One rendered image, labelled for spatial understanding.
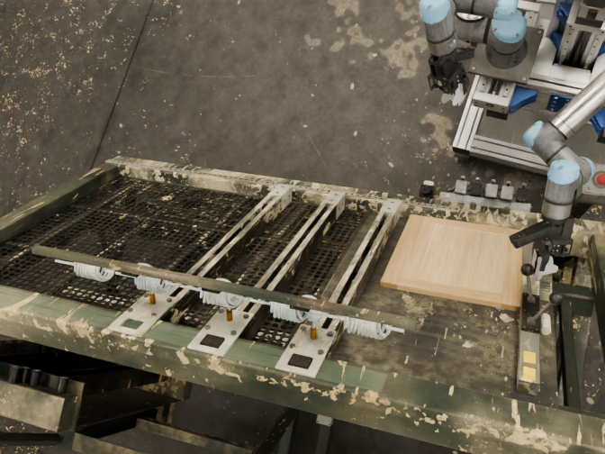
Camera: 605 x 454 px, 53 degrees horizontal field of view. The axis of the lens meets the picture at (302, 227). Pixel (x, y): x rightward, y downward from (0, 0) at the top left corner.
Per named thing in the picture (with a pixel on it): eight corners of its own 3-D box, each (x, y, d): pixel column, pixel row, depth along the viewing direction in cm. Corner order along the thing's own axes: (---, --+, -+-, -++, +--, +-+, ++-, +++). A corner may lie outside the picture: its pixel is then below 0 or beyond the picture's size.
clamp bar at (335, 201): (348, 209, 254) (351, 154, 244) (225, 388, 153) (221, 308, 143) (326, 205, 257) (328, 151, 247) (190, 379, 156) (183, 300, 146)
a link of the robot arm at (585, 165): (574, 141, 176) (558, 149, 169) (603, 168, 173) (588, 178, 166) (555, 159, 182) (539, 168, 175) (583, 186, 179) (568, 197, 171)
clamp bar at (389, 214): (404, 217, 248) (410, 161, 237) (313, 411, 146) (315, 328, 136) (380, 213, 250) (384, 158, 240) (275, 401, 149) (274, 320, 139)
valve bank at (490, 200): (537, 192, 265) (544, 179, 242) (533, 223, 264) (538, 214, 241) (423, 177, 280) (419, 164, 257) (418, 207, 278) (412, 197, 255)
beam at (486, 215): (601, 247, 239) (608, 222, 234) (605, 261, 228) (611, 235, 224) (120, 176, 303) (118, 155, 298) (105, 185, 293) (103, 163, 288)
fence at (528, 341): (537, 237, 233) (538, 227, 231) (537, 396, 152) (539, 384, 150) (523, 234, 235) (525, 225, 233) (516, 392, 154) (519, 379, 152)
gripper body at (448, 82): (429, 92, 175) (421, 58, 167) (446, 74, 178) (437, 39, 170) (453, 97, 170) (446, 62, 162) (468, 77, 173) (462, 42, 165)
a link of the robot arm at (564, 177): (586, 162, 165) (574, 170, 159) (578, 199, 170) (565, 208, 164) (558, 156, 170) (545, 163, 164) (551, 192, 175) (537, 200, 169)
